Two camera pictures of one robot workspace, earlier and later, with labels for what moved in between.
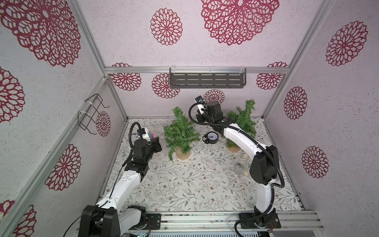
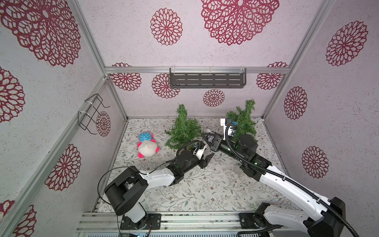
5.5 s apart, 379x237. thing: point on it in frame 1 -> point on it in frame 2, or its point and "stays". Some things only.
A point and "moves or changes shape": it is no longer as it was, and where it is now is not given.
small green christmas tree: [243, 120] stays
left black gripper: [156, 144] -> [205, 162]
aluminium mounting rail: [209, 221] stays
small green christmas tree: [181, 134] moves or changes shape
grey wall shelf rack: [205, 79] stays
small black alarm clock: [210, 138] stays
